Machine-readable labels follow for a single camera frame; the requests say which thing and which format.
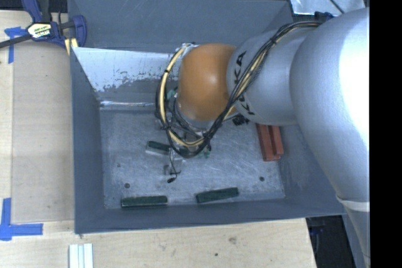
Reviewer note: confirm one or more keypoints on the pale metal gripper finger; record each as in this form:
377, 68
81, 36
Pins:
157, 152
172, 164

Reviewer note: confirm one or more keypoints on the dark green flat block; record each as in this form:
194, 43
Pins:
158, 145
144, 201
216, 195

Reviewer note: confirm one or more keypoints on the red-brown flat block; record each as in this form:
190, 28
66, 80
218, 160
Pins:
265, 144
278, 141

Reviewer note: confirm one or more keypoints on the pale wood flat board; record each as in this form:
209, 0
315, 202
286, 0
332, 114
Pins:
41, 135

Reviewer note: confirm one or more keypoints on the grey metal bin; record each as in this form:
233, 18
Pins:
132, 25

